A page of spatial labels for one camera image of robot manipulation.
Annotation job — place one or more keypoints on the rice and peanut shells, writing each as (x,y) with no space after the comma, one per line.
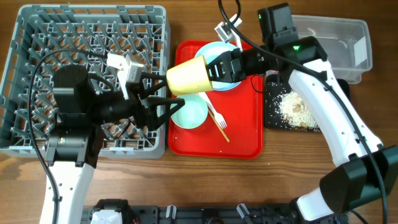
(297,110)

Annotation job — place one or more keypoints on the yellow cup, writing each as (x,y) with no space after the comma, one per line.
(189,77)

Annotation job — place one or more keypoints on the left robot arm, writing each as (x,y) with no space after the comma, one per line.
(73,146)

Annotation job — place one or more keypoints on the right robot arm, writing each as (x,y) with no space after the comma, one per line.
(365,170)

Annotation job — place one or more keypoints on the light blue plate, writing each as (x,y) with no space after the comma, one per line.
(210,52)

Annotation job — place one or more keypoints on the grey dishwasher rack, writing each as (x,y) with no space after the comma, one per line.
(49,37)

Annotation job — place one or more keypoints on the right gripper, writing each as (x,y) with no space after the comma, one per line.
(238,75)

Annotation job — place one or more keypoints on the white plastic fork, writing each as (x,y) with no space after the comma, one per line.
(218,116)

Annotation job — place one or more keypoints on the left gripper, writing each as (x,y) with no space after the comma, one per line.
(147,117)

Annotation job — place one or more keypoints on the clear plastic bin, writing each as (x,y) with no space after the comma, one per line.
(346,41)

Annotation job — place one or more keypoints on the wooden chopstick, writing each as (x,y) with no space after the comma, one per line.
(218,126)

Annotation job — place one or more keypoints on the red plastic tray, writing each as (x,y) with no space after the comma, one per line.
(242,108)

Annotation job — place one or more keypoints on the black tray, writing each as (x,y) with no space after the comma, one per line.
(273,105)

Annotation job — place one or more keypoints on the green bowl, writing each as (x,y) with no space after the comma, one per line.
(192,114)

